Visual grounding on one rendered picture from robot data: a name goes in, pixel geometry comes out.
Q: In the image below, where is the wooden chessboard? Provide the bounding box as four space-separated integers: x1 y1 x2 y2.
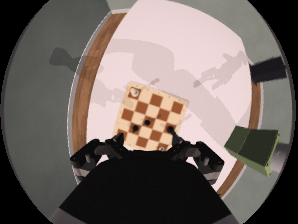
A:
112 82 188 151

